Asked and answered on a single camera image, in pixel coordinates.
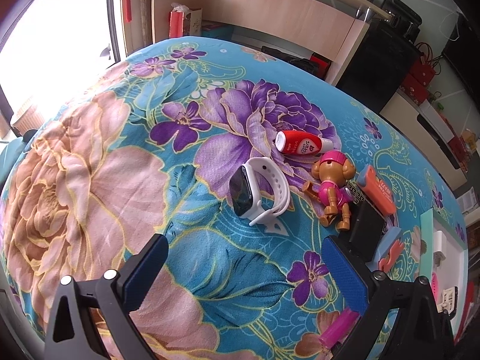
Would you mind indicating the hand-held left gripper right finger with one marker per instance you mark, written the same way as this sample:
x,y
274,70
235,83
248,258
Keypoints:
x,y
345,273

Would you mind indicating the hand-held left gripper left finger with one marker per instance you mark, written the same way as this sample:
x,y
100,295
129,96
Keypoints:
x,y
144,281

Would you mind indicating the black cube adapter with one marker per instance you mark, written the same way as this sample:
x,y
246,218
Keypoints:
x,y
365,232

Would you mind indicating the salmon and blue plastic toy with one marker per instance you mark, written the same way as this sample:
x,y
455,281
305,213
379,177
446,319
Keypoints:
x,y
392,249

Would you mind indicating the translucent pink stick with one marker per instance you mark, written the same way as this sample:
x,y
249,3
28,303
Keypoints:
x,y
337,328

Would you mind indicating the black gold patterned lighter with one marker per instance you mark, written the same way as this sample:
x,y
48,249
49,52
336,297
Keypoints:
x,y
352,195

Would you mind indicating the pink brown toy dog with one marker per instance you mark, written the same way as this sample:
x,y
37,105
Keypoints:
x,y
330,191

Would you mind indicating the white charger plug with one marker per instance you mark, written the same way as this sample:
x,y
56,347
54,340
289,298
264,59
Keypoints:
x,y
442,243

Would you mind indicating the cream plastic phone holder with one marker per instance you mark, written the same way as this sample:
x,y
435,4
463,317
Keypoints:
x,y
448,300

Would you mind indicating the teal cardboard box lid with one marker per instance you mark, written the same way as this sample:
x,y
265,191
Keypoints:
x,y
455,270

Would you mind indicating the white smartwatch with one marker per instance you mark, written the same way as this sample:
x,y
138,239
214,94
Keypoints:
x,y
270,183

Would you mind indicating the small red white bottle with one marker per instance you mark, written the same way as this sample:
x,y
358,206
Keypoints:
x,y
300,144

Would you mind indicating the floral blue blanket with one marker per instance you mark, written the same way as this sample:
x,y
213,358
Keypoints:
x,y
150,180

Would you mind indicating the white tv stand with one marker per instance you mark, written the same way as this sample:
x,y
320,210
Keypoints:
x,y
403,114

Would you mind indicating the teal chair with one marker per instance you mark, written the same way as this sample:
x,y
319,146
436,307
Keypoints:
x,y
15,157

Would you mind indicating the red gift box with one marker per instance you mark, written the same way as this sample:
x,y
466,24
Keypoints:
x,y
412,90

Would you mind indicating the small red box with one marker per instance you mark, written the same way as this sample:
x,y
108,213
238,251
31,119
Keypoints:
x,y
320,65

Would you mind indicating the black water dispenser cabinet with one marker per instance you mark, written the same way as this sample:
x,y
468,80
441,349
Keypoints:
x,y
375,56

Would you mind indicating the black foot stepper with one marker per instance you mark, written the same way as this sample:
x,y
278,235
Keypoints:
x,y
285,58

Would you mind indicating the teal storage box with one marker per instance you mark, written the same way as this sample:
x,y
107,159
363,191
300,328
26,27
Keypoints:
x,y
217,32

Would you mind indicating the red tissue box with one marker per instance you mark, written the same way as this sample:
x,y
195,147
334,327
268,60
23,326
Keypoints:
x,y
176,22

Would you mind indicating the beige paper bag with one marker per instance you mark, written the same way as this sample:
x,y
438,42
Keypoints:
x,y
193,22

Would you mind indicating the curved wooden shelf unit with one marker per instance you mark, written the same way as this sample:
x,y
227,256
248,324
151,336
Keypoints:
x,y
281,7

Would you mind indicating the beige patterned curtain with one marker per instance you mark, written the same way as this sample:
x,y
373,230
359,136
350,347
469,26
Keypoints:
x,y
144,3

